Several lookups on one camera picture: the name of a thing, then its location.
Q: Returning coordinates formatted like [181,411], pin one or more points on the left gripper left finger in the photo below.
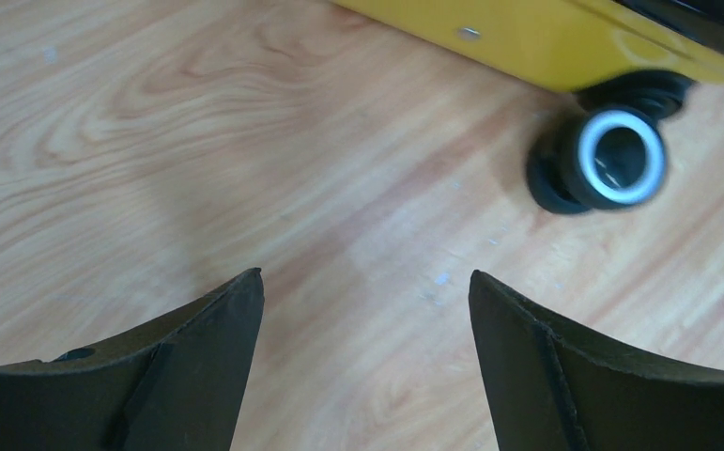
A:
[173,383]

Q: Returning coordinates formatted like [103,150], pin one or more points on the yellow Pikachu suitcase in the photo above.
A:
[628,64]

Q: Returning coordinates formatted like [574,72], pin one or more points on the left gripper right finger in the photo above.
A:
[552,383]

